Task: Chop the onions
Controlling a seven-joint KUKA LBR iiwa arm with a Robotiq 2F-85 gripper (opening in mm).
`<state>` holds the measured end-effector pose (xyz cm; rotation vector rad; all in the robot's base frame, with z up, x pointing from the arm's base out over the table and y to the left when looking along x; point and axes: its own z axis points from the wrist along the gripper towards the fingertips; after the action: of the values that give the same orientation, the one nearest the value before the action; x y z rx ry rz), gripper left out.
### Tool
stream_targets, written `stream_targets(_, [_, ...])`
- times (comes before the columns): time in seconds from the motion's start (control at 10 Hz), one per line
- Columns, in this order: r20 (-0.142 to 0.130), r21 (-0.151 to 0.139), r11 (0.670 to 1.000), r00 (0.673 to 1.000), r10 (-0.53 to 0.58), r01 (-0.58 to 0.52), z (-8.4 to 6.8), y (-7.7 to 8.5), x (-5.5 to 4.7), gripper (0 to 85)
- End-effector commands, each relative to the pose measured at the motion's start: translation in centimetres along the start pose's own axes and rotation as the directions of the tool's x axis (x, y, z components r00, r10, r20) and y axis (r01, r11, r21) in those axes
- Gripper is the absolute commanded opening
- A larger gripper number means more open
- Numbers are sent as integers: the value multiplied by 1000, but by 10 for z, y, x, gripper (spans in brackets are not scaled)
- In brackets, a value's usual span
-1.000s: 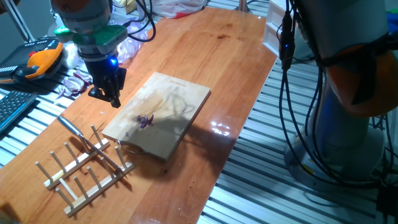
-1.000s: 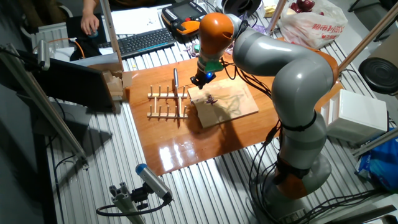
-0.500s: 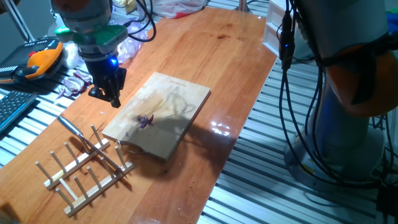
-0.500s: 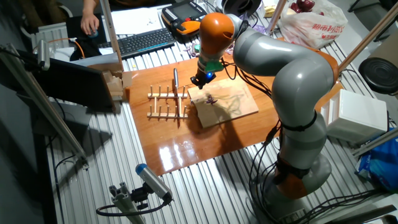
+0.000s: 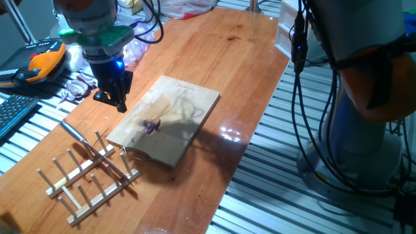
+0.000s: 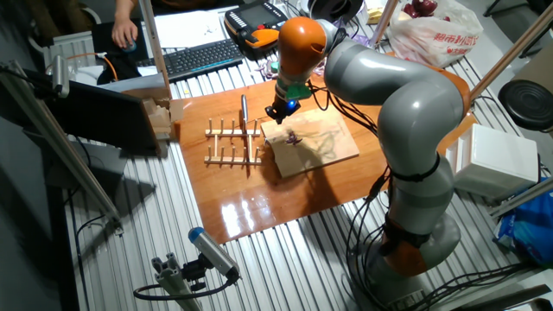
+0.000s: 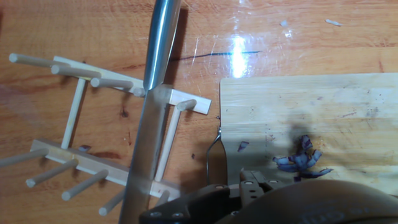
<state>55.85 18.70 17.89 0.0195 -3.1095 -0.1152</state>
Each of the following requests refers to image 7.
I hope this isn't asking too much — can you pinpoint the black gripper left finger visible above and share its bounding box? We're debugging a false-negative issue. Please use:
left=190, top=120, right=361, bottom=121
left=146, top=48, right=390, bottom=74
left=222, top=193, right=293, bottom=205
left=138, top=169, right=265, bottom=224

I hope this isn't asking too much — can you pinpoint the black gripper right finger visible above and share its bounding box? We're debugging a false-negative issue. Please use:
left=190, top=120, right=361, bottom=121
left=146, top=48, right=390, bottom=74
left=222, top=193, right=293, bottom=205
left=264, top=179, right=287, bottom=191

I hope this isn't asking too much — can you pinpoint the light wooden cutting board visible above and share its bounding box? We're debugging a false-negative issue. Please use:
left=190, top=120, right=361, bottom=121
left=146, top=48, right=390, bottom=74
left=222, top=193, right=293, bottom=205
left=205, top=73, right=398, bottom=197

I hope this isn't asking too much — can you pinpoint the steel cleaver knife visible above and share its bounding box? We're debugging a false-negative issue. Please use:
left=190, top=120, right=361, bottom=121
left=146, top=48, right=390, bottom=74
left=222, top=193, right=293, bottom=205
left=118, top=0, right=183, bottom=224

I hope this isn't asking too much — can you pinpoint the red onion piece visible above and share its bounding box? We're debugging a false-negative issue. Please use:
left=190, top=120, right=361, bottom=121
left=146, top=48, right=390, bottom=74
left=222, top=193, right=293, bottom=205
left=272, top=134, right=334, bottom=183

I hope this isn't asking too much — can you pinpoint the brown rounded blurry cover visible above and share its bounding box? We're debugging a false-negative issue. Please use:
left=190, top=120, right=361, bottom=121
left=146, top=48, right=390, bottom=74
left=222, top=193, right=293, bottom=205
left=217, top=179, right=398, bottom=224

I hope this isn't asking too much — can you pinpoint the wooden peg dish rack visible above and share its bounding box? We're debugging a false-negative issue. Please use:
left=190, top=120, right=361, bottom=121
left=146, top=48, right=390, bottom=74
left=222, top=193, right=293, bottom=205
left=0, top=52, right=212, bottom=217

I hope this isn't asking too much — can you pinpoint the large reddish wooden panel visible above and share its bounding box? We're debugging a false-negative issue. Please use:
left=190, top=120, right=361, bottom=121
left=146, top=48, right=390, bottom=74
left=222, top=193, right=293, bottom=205
left=0, top=0, right=398, bottom=224

